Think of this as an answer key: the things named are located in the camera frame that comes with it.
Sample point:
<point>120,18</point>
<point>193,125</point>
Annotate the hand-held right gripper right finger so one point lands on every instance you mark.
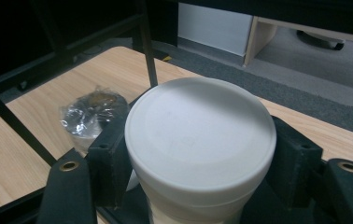
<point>345,199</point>

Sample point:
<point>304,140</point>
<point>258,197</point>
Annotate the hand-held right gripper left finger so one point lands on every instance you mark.
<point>68,193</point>

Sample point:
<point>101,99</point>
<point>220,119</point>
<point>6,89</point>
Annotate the silver-lid jar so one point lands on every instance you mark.
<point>84,119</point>

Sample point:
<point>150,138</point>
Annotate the white-lid jar white contents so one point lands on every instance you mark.
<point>196,133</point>

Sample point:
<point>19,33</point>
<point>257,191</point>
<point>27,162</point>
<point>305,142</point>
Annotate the black two-tier metal rack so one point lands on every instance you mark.
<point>148,46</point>

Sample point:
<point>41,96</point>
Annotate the black stand with striped base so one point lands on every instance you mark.
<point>166,58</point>

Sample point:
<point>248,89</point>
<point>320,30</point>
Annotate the light wooden cabinet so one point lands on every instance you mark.
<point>258,37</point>

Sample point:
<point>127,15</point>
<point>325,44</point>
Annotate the white panel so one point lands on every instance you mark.
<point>215,28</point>

